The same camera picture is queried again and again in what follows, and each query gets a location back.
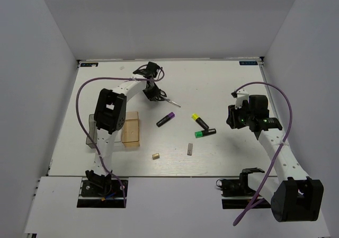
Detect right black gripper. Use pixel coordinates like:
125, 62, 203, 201
226, 101, 254, 129

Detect black handled scissors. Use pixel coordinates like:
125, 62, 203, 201
158, 95, 181, 108

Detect purple capped highlighter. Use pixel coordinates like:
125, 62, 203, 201
156, 112, 175, 127

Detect yellow capped highlighter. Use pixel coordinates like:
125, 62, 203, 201
192, 113, 209, 130

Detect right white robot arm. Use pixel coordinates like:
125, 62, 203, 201
226, 91, 324, 222

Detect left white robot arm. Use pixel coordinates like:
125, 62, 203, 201
85, 61, 164, 195

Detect green capped highlighter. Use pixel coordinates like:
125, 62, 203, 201
194, 128, 217, 138

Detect grey white eraser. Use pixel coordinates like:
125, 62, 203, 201
187, 143, 193, 156

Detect right blue table label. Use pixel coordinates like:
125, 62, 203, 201
239, 60, 258, 66

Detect blue table label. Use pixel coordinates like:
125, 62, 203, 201
80, 63, 99, 67
239, 60, 258, 66

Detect clear transparent container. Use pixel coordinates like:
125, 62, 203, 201
112, 130, 121, 145

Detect left blue table label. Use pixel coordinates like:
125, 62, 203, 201
80, 63, 99, 67

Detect dark grey transparent container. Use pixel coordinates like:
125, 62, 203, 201
86, 114, 97, 149

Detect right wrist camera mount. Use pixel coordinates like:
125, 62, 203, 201
231, 89, 249, 109

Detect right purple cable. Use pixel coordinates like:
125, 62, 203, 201
231, 81, 292, 226

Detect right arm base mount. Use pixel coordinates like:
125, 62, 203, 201
216, 179, 255, 209

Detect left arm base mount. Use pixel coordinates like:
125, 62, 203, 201
77, 179, 129, 209

